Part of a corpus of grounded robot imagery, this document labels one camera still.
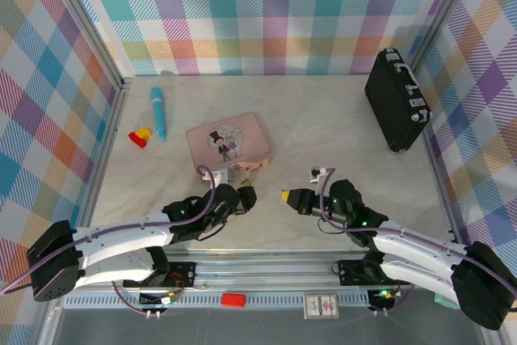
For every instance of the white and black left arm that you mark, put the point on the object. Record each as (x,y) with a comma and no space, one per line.
(121,256)

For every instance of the teal alarm clock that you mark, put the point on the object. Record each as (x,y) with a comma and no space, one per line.
(443,301)

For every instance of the small black controller board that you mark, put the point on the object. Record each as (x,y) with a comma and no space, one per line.
(151,299)
(381,296)

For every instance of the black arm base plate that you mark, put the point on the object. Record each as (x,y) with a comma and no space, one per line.
(351,272)
(182,270)

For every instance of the small card on rail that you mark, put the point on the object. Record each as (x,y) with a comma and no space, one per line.
(321,306)

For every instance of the aluminium frame side rail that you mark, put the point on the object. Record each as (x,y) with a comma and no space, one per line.
(440,187)
(107,139)

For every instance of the black briefcase with silver latches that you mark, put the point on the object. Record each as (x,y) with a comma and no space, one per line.
(387,98)

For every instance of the pink cartoon tin box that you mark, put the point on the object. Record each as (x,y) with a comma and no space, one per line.
(202,143)

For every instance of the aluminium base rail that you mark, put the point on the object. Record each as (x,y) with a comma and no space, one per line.
(262,270)

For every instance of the red toy block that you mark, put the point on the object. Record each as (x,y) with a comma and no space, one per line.
(137,141)

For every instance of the yellow toy block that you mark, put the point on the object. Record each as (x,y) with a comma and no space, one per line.
(144,133)

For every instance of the teal toy microphone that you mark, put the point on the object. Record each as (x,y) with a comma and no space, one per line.
(158,110)

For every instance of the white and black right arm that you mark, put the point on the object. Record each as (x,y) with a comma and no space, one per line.
(412,248)

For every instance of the aluminium frame post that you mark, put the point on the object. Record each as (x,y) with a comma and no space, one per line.
(81,22)
(444,9)

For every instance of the small red box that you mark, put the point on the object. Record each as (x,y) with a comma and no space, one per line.
(233,300)

